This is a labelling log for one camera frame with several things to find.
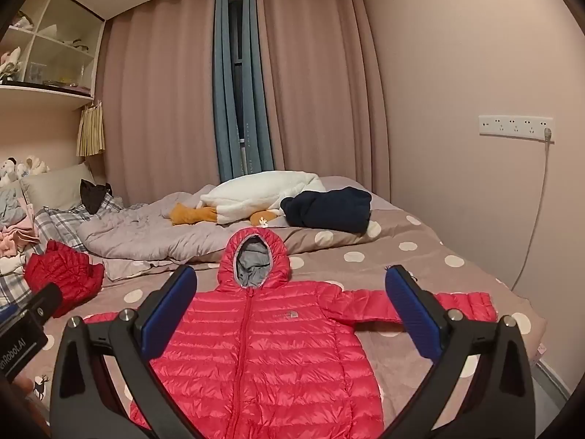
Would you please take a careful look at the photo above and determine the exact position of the navy blue garment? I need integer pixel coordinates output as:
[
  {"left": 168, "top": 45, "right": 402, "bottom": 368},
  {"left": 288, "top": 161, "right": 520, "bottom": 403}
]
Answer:
[{"left": 280, "top": 187, "right": 373, "bottom": 234}]

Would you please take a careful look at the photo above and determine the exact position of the white plug cable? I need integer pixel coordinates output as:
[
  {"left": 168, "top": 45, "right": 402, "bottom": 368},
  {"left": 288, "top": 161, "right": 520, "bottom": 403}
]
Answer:
[{"left": 509, "top": 128, "right": 555, "bottom": 292}]

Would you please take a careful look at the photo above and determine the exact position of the white wall socket strip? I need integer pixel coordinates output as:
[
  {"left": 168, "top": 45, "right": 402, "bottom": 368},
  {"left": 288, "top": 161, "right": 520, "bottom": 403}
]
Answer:
[{"left": 478, "top": 115, "right": 555, "bottom": 138}]

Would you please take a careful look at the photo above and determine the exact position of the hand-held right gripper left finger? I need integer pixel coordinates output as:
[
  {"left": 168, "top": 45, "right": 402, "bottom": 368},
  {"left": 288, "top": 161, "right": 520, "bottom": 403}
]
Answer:
[{"left": 49, "top": 264, "right": 199, "bottom": 439}]

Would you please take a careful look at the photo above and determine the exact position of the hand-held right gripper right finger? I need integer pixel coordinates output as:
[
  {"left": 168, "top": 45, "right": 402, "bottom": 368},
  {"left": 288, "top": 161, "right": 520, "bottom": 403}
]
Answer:
[{"left": 384, "top": 264, "right": 536, "bottom": 439}]

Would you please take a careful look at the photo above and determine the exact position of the blue curtain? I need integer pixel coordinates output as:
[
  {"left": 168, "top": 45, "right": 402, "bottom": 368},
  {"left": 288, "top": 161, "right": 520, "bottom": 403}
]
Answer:
[{"left": 212, "top": 0, "right": 275, "bottom": 184}]

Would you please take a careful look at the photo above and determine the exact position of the wide pink curtain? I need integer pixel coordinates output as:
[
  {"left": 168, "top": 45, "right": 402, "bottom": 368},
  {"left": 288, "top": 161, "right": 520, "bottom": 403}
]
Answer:
[{"left": 101, "top": 0, "right": 220, "bottom": 206}]

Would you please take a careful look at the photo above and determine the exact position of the folded red down jacket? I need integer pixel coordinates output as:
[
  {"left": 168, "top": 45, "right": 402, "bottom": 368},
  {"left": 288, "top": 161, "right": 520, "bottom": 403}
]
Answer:
[{"left": 24, "top": 240, "right": 106, "bottom": 318}]

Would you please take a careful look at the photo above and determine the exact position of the pile of pink clothes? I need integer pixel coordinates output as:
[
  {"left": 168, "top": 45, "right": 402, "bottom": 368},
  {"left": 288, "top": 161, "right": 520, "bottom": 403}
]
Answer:
[{"left": 0, "top": 187, "right": 46, "bottom": 279}]

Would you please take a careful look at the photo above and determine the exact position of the red hooded down jacket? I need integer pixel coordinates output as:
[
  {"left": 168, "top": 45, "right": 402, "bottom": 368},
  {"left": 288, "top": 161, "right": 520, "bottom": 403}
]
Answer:
[{"left": 84, "top": 228, "right": 498, "bottom": 439}]

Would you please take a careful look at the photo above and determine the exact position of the white plush goose toy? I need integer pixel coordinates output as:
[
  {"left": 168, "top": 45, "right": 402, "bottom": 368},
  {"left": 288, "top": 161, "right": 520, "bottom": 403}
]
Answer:
[{"left": 170, "top": 171, "right": 323, "bottom": 227}]

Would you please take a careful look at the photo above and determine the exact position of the grey duvet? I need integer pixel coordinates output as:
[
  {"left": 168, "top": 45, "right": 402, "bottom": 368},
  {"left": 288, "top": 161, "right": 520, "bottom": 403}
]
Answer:
[{"left": 75, "top": 187, "right": 293, "bottom": 281}]

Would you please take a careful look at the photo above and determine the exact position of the white shelf cabinet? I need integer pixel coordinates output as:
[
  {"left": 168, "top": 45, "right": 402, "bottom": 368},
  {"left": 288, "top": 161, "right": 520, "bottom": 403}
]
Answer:
[{"left": 0, "top": 0, "right": 107, "bottom": 110}]

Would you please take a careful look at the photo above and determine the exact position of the black cloth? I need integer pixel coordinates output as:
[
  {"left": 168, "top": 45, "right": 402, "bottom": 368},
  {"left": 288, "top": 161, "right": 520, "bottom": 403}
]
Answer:
[{"left": 80, "top": 178, "right": 113, "bottom": 215}]

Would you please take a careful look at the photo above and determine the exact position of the group of stuffed toys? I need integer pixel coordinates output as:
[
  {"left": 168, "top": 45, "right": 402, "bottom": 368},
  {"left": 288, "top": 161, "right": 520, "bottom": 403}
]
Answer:
[{"left": 0, "top": 155, "right": 50, "bottom": 188}]

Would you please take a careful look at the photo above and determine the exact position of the beige pillow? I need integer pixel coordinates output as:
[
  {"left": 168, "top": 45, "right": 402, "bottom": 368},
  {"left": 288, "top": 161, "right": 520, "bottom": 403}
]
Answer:
[{"left": 20, "top": 162, "right": 97, "bottom": 213}]

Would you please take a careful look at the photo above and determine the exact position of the plaid pillow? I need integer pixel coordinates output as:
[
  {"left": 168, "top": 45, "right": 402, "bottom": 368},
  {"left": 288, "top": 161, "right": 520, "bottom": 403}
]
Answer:
[{"left": 34, "top": 194, "right": 124, "bottom": 253}]

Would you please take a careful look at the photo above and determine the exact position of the striped yellow cloth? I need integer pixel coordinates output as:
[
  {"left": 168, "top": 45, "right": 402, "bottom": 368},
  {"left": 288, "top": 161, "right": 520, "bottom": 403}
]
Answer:
[{"left": 75, "top": 103, "right": 106, "bottom": 157}]

